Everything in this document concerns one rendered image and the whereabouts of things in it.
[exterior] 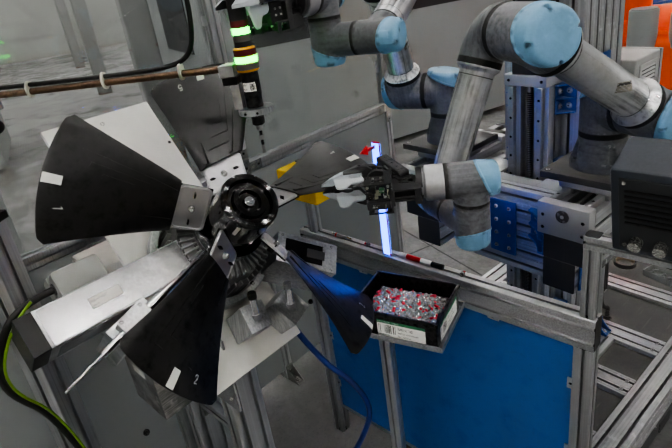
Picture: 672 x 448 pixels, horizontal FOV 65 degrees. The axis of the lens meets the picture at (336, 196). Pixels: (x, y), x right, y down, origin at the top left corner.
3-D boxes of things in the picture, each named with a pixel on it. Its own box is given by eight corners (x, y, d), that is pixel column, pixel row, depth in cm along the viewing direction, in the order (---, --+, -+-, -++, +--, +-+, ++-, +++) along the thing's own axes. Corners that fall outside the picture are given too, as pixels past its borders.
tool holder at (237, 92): (224, 119, 103) (213, 69, 99) (235, 110, 109) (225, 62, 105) (269, 115, 101) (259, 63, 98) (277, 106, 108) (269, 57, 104)
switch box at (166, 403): (167, 375, 150) (145, 311, 141) (196, 398, 140) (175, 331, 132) (137, 395, 144) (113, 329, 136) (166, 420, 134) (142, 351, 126)
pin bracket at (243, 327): (225, 320, 118) (239, 308, 111) (246, 310, 121) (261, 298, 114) (237, 344, 117) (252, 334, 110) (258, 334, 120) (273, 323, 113)
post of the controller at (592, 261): (579, 316, 113) (583, 235, 106) (584, 309, 115) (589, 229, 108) (593, 321, 111) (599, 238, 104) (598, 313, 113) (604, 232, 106)
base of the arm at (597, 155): (586, 151, 150) (588, 117, 146) (643, 160, 139) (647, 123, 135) (558, 168, 142) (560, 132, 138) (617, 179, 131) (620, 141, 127)
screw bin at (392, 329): (351, 331, 127) (347, 307, 124) (380, 292, 140) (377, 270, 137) (439, 352, 116) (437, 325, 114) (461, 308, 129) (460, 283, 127)
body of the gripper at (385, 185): (361, 184, 106) (422, 178, 104) (362, 165, 113) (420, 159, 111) (366, 217, 110) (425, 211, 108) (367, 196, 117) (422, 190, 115)
